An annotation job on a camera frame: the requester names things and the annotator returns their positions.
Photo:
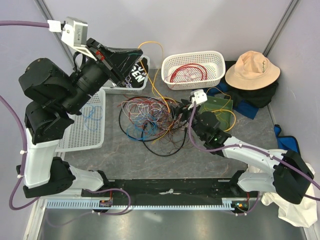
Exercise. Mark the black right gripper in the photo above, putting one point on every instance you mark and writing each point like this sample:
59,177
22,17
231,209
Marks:
183,109

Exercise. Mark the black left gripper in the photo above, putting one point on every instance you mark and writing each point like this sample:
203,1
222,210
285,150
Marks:
117,62

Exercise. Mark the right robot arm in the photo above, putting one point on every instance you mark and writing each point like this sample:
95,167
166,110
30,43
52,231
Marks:
283,172

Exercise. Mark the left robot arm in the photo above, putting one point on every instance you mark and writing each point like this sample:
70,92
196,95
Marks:
55,97

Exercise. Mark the black printed t-shirt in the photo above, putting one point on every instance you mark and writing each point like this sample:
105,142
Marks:
138,74

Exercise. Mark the white rectangular basket back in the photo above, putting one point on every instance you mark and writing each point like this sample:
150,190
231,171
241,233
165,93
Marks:
110,88

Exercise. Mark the white rectangular basket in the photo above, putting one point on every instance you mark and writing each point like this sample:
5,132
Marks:
110,88
87,131

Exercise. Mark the green rectangular tray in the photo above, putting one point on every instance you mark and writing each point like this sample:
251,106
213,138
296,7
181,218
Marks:
223,110

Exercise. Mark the white oval perforated basket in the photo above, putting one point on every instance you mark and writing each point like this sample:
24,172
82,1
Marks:
193,70

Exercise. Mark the white rectangular basket left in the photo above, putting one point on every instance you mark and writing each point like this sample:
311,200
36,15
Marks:
87,131

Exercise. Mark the beige bucket hat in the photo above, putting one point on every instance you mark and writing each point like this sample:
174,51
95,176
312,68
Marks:
252,71

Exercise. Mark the black garment under hat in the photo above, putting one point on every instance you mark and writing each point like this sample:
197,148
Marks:
258,98

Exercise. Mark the white cloth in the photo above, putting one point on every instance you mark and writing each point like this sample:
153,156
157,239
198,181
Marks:
299,215

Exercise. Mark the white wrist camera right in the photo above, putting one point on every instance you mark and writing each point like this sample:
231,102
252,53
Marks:
197,98

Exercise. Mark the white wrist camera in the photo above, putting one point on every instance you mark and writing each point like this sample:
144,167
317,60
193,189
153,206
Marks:
197,98
73,33

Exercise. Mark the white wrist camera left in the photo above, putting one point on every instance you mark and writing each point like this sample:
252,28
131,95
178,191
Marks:
73,33

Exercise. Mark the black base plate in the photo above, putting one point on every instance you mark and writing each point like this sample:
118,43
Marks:
180,190

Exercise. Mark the aluminium corner post left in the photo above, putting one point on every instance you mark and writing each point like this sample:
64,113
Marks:
67,52

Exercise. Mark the aluminium corner post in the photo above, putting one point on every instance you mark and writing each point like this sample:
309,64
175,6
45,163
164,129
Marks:
67,52
280,26

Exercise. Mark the slotted cable duct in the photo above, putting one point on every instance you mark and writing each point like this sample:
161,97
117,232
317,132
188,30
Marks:
87,204

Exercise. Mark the blue cloth at wall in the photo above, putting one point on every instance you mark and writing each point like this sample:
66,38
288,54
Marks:
285,142

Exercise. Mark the aluminium corner post right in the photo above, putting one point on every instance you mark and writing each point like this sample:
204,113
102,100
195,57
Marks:
280,26

